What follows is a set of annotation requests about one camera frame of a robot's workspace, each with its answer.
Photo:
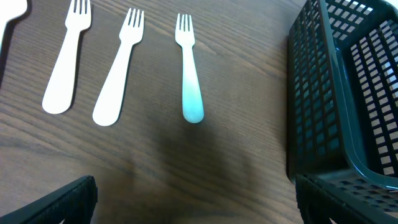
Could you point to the white wooden spoon far left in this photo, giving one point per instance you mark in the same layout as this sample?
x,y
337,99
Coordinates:
x,y
10,10

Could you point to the mint green fork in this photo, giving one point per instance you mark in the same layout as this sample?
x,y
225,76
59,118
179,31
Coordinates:
x,y
192,103

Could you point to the white wooden fork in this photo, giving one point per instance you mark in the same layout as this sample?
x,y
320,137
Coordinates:
x,y
108,106
59,92

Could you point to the white wooden fork middle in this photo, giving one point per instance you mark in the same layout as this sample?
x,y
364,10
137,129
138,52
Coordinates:
x,y
108,106

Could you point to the black perforated plastic basket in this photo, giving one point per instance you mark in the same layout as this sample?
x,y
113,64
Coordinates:
x,y
342,101

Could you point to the white wooden fork left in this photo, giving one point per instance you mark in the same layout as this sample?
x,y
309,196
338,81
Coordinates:
x,y
59,92

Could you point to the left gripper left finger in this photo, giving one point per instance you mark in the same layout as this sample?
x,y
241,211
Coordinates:
x,y
72,203

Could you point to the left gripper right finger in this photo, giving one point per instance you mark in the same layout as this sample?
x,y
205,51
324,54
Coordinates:
x,y
321,203

